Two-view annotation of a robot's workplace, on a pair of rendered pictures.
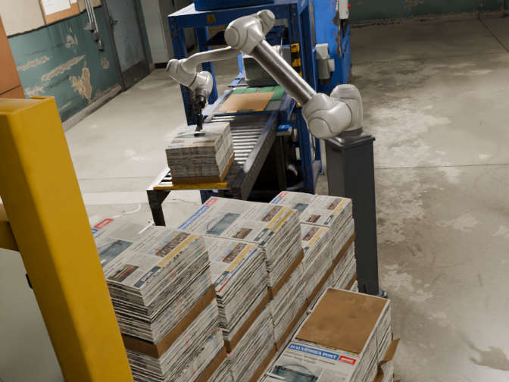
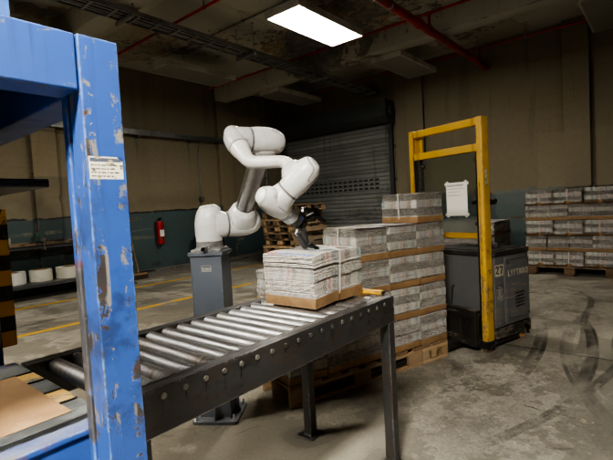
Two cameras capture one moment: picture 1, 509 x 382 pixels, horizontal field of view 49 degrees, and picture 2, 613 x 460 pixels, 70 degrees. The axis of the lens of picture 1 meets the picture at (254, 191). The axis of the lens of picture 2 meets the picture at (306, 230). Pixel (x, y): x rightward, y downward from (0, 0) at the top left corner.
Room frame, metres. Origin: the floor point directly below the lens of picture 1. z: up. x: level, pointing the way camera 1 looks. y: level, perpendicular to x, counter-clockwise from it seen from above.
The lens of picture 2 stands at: (4.88, 1.10, 1.23)
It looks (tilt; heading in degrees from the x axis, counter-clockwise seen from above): 3 degrees down; 205
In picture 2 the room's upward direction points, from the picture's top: 3 degrees counter-clockwise
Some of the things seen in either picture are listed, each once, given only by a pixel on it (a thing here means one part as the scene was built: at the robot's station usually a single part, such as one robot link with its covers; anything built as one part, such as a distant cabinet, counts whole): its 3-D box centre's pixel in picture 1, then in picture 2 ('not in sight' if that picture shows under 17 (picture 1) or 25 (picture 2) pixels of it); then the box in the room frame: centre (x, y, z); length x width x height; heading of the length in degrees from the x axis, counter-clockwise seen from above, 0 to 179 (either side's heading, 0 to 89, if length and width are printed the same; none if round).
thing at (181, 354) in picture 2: (234, 130); (169, 353); (3.81, 0.08, 0.77); 0.47 x 0.05 x 0.05; 75
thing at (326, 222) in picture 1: (273, 333); (344, 319); (2.01, 0.01, 0.42); 1.17 x 0.39 x 0.83; 148
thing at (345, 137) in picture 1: (345, 130); (208, 245); (2.80, -0.52, 1.03); 0.22 x 0.18 x 0.06; 19
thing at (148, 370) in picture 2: (238, 124); (131, 366); (3.94, 0.05, 0.77); 0.47 x 0.05 x 0.05; 75
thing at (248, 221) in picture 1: (233, 218); (355, 227); (1.90, 0.09, 1.06); 0.37 x 0.29 x 0.01; 59
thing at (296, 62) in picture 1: (297, 75); (0, 277); (4.02, -0.42, 1.05); 0.05 x 0.05 x 0.45; 75
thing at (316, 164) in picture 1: (259, 146); not in sight; (4.48, -0.09, 0.38); 0.94 x 0.69 x 0.63; 75
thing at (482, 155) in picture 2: not in sight; (483, 230); (1.20, 0.90, 0.97); 0.09 x 0.09 x 1.75; 58
